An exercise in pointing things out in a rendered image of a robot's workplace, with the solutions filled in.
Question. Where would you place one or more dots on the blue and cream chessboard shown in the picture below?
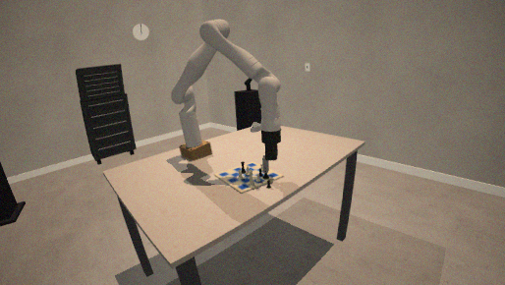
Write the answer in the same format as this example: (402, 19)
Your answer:
(230, 177)

